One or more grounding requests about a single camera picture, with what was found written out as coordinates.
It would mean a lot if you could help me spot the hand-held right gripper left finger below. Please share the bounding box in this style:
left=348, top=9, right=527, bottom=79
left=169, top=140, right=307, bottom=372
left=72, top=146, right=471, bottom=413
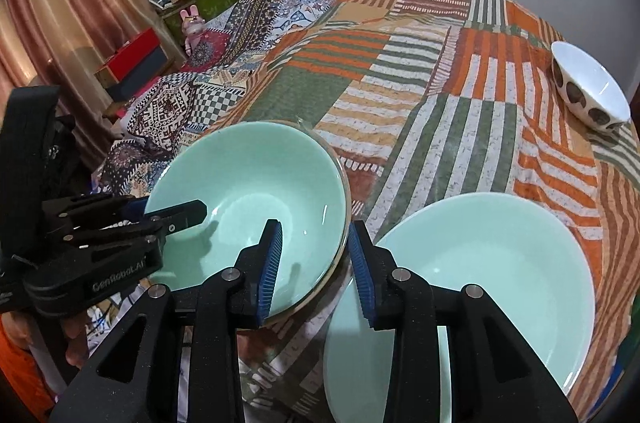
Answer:
left=49, top=218, right=284, bottom=423

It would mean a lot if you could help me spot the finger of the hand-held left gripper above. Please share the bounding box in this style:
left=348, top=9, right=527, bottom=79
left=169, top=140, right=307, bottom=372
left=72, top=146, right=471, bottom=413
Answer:
left=50, top=199, right=209, bottom=255
left=42, top=194, right=149, bottom=225

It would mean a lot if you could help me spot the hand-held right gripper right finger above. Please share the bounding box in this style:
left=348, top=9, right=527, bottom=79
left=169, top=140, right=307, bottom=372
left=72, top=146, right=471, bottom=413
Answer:
left=348, top=220, right=578, bottom=423

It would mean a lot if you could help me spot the green bowl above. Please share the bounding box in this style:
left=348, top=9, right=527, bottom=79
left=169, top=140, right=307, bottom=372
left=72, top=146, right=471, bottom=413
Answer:
left=142, top=120, right=349, bottom=319

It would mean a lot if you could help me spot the green plate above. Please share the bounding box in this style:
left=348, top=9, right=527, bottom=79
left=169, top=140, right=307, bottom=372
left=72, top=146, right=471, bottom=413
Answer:
left=322, top=192, right=597, bottom=423

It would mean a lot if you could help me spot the white spotted bowl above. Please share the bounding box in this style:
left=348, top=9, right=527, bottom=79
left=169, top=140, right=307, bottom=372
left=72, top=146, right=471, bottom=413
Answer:
left=550, top=40, right=632, bottom=134

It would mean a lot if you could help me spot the person's left hand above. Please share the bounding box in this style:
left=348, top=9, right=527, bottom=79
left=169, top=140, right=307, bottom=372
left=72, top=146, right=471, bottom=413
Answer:
left=60, top=300, right=98, bottom=370

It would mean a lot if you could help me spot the person's orange garment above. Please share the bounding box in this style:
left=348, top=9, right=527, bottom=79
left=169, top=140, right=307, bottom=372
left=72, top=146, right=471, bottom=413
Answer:
left=0, top=315, right=57, bottom=421

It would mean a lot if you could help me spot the red box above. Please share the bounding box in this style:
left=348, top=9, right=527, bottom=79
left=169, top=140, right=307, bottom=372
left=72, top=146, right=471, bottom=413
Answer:
left=94, top=27, right=169, bottom=86

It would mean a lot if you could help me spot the checkered patchwork bedsheet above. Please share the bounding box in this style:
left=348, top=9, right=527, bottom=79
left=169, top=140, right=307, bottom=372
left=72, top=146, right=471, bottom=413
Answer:
left=97, top=0, right=346, bottom=204

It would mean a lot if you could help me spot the pink rabbit toy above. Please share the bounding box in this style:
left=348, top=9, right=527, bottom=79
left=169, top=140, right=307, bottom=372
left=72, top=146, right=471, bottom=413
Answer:
left=180, top=5, right=210, bottom=53

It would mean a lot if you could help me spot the striped patchwork blanket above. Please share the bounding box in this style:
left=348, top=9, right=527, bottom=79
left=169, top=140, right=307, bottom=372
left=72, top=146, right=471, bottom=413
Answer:
left=180, top=0, right=640, bottom=423

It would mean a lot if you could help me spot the brown curtain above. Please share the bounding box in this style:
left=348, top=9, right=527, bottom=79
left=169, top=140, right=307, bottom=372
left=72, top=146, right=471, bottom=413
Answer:
left=0, top=0, right=151, bottom=184

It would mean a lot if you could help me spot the green gift box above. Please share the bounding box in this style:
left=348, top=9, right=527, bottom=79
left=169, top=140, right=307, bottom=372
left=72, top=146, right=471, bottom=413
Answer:
left=160, top=0, right=237, bottom=46

